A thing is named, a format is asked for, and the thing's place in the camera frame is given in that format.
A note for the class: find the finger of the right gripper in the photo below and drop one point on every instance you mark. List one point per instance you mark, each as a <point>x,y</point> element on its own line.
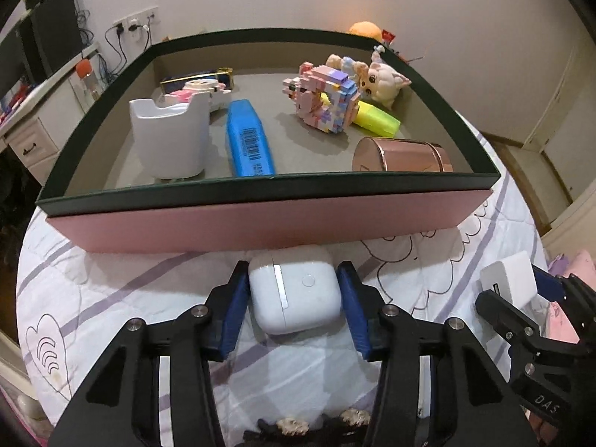
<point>508,322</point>
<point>548,286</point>

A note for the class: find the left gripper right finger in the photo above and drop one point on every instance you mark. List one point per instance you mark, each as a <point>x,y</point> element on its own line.
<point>470,402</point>

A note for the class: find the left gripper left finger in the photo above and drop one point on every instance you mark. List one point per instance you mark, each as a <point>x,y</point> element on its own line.
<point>118,402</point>

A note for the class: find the white charger cube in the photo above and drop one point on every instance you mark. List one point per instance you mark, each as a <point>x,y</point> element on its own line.
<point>511,278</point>

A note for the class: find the black rhinestone hair clips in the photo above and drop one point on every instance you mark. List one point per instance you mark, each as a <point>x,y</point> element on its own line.
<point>349,428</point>

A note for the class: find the white earbuds case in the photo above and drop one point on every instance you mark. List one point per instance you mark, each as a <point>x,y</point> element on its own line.
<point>294,289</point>

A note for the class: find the rose gold cylinder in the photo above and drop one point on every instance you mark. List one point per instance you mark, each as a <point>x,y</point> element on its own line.
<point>380,154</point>

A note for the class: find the yellow highlighter marker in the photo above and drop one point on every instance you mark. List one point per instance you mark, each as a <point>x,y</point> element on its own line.
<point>364,115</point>

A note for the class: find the pig girl figurine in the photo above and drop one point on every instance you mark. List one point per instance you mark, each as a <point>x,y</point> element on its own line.
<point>377,81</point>

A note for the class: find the blue highlighter marker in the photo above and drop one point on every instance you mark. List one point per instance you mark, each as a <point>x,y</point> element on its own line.
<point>248,145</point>

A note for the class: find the pink pixel block figure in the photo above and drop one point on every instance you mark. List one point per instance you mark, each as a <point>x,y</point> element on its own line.
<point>306,88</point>

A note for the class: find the pink white block kitty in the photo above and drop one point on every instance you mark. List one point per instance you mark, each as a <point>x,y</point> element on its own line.
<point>219,97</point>

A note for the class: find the dark blue card box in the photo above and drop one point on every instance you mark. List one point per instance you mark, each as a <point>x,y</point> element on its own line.
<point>222,75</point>

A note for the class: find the striped white quilt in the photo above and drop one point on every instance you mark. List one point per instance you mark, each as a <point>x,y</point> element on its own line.
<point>71,303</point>

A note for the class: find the white desk with drawers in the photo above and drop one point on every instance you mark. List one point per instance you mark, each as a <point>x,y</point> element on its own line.
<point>40,127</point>

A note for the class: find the pink and green storage box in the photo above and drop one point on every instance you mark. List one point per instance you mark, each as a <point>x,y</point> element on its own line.
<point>314,196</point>

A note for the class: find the orange octopus plush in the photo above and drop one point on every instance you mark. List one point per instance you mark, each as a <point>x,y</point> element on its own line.
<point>367,29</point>

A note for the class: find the bottle with orange cap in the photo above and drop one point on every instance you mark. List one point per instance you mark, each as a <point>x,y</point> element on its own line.
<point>86,73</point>

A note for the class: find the black computer monitor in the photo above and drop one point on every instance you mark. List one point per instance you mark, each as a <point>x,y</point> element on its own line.
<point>11,64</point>

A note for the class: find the black computer tower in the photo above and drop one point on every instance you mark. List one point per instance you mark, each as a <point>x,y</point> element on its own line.
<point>50,37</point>

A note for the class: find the white wall power strip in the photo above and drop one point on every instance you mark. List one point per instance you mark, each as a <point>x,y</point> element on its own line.
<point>147,17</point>

